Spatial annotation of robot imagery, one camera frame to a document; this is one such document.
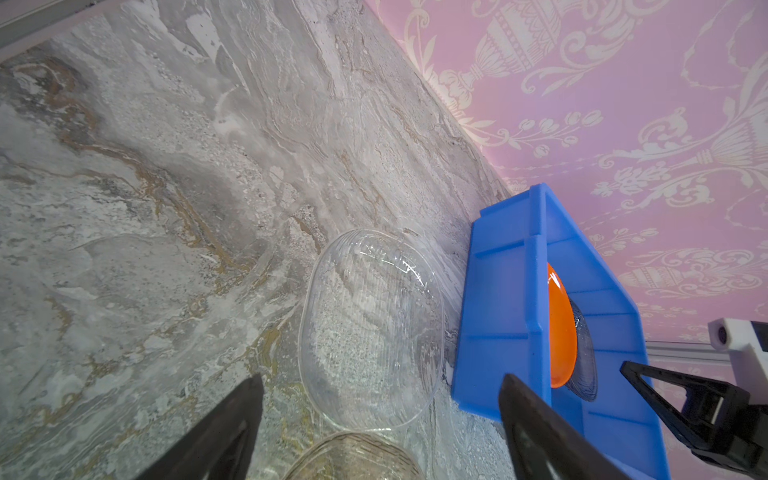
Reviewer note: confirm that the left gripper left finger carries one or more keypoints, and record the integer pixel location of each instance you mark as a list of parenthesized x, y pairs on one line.
[(221, 445)]

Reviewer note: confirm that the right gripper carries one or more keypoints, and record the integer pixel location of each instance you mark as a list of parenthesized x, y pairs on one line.
[(741, 438)]

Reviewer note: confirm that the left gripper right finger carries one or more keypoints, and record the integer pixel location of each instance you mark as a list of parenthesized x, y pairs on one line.
[(541, 444)]

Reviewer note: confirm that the clear glass plate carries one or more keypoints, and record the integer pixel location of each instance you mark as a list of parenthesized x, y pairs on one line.
[(584, 379), (371, 338)]

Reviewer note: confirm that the orange plastic plate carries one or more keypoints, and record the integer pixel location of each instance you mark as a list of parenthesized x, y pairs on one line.
[(563, 341)]

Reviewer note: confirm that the brown transparent glass plate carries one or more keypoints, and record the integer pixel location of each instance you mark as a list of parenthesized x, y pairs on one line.
[(353, 455)]

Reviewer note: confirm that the blue plastic bin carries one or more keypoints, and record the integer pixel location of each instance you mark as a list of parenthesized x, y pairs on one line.
[(505, 328)]

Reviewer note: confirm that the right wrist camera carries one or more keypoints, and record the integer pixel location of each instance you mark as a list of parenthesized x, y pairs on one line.
[(745, 342)]

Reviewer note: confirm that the right aluminium frame post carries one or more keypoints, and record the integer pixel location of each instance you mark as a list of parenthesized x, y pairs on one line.
[(689, 352)]

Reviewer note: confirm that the aluminium mounting rail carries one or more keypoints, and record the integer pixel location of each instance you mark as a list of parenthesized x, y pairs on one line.
[(25, 24)]

